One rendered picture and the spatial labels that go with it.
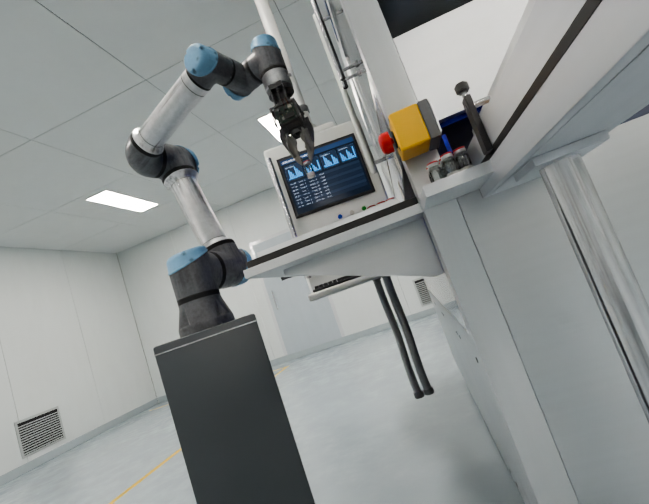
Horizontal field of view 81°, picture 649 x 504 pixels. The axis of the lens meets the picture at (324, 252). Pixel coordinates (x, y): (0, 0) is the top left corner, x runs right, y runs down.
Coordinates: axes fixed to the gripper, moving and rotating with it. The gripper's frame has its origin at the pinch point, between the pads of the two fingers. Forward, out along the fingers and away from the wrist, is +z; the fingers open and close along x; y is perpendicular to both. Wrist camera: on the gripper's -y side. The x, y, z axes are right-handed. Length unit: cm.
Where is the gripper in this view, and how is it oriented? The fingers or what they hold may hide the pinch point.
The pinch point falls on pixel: (306, 159)
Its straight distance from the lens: 106.0
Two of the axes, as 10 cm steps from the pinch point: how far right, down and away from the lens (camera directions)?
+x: 9.2, -3.5, -1.9
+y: -2.2, -0.5, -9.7
